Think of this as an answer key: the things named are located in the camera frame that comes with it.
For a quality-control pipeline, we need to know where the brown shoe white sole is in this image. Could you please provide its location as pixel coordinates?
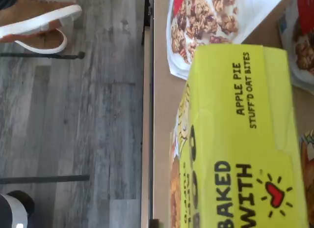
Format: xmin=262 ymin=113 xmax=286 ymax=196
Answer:
xmin=0 ymin=0 xmax=83 ymax=43
xmin=14 ymin=28 xmax=69 ymax=54

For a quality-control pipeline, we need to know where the green Bobo's apple pie box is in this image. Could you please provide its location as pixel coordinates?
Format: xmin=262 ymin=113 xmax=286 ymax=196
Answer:
xmin=170 ymin=44 xmax=310 ymax=228

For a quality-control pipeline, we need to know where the dark grey robot base cart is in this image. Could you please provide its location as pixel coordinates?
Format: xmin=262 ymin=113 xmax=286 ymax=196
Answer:
xmin=0 ymin=190 xmax=35 ymax=228

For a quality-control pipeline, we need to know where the brown particle board shelf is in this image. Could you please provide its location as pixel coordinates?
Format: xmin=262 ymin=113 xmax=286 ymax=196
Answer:
xmin=141 ymin=0 xmax=314 ymax=228

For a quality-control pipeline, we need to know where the white red granola bag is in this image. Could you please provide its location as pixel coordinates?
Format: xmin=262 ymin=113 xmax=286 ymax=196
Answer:
xmin=277 ymin=0 xmax=314 ymax=89
xmin=166 ymin=0 xmax=290 ymax=79

